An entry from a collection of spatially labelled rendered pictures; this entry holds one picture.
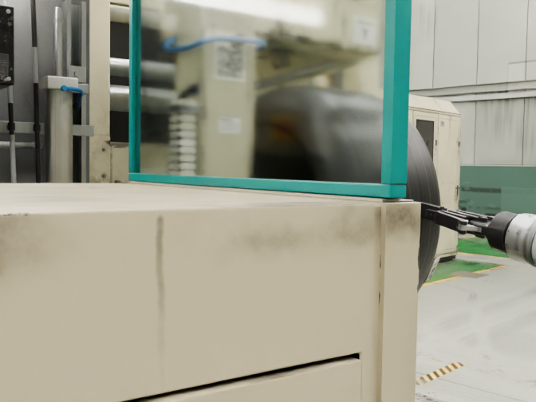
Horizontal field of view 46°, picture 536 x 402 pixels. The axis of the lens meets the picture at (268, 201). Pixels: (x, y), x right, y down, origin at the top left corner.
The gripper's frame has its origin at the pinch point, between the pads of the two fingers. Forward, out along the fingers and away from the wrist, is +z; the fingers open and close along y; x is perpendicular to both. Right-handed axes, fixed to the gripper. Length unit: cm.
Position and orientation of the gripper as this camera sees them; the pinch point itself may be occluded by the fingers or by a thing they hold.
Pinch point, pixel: (431, 211)
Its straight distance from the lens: 134.5
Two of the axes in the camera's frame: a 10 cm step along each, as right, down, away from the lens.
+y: -8.2, 0.2, -5.7
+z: -5.6, -1.9, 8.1
